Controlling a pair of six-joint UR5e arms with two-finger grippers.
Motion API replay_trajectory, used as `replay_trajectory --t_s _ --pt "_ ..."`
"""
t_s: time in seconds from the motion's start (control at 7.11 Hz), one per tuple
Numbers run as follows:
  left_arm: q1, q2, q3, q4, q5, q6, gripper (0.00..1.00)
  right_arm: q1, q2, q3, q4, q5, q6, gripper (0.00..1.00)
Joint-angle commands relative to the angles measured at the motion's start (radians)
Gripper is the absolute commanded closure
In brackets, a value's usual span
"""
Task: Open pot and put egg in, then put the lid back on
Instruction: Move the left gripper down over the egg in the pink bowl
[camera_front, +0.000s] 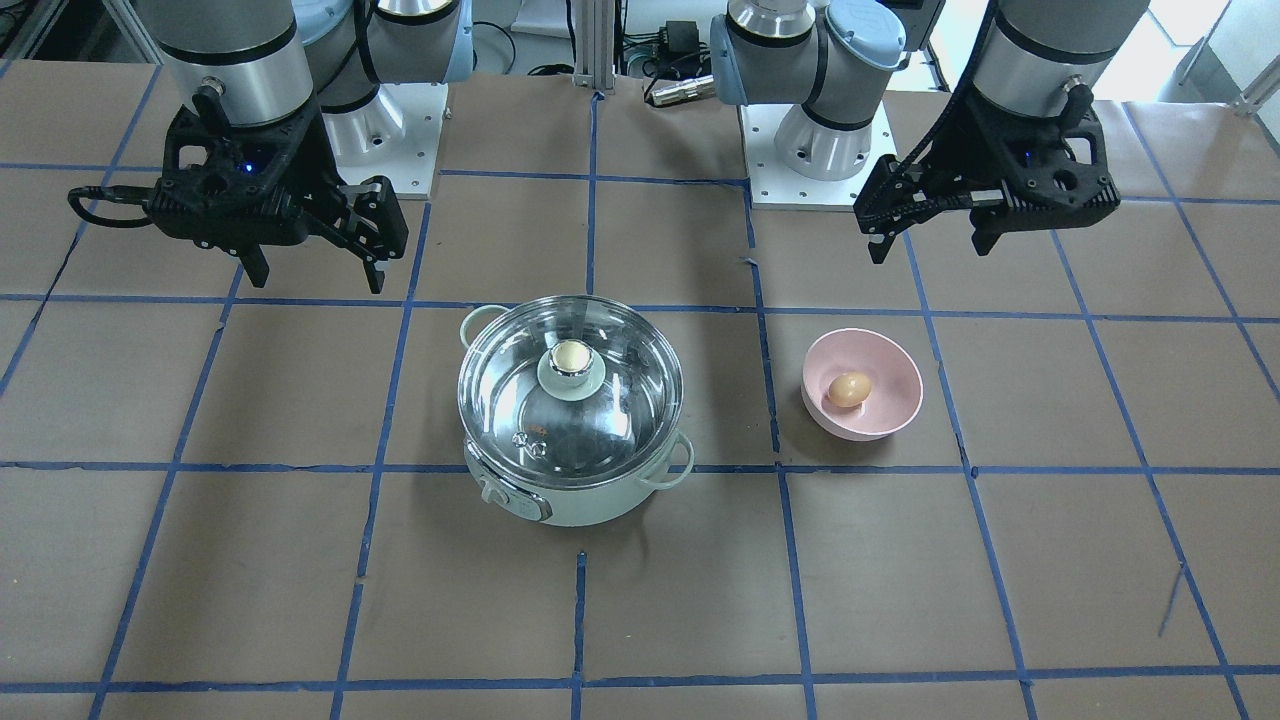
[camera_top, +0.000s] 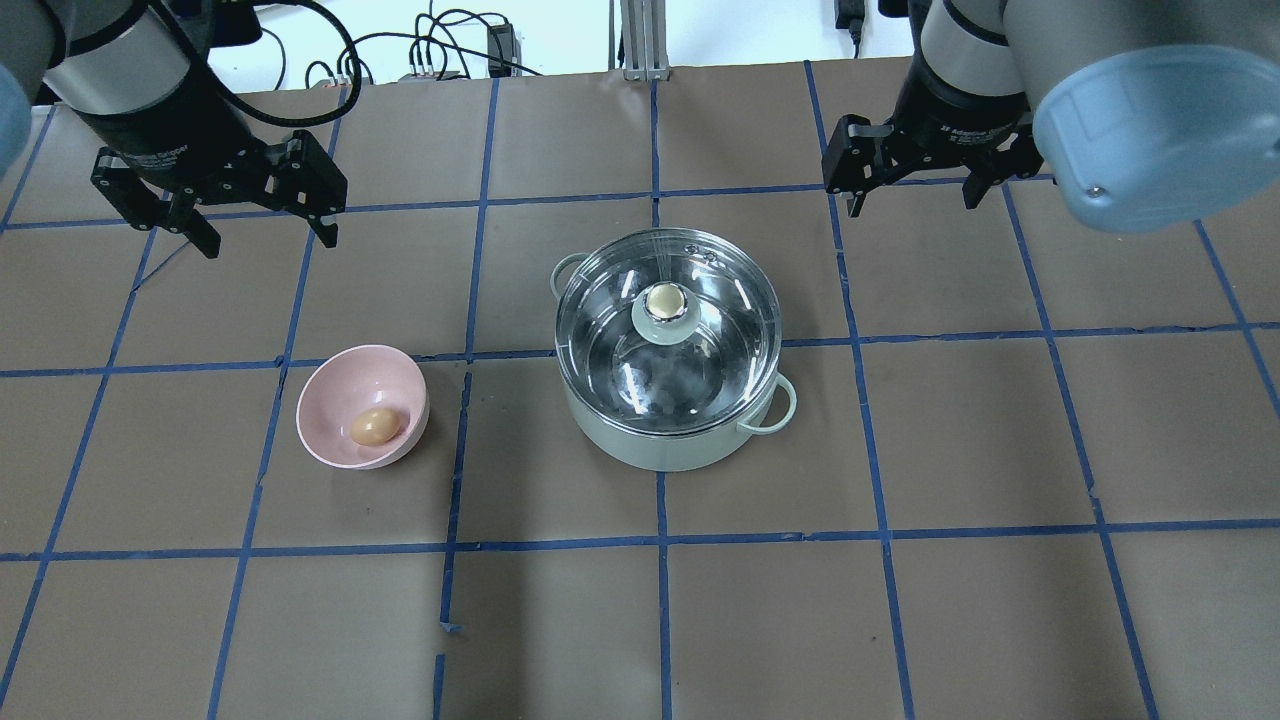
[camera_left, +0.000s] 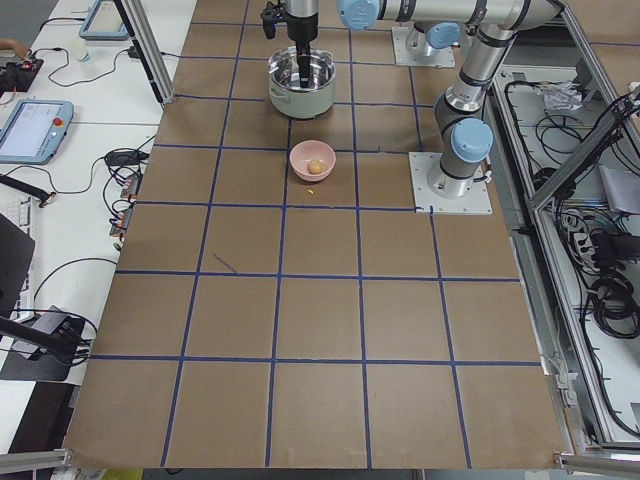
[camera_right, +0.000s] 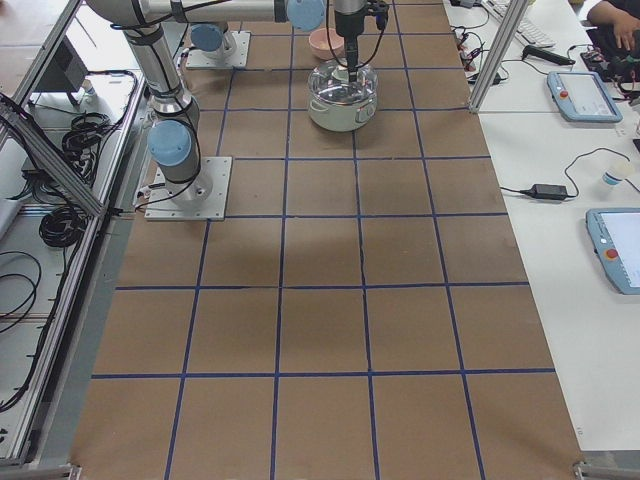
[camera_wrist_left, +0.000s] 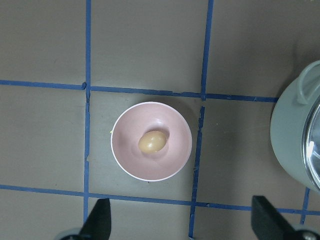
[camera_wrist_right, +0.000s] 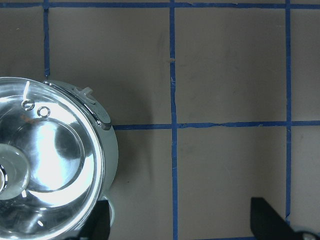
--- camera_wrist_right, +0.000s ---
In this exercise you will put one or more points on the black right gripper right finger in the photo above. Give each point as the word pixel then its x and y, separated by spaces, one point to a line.
pixel 266 223

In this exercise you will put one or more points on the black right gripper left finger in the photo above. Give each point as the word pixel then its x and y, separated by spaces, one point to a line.
pixel 97 226

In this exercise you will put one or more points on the glass pot lid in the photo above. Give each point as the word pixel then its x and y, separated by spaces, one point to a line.
pixel 53 162

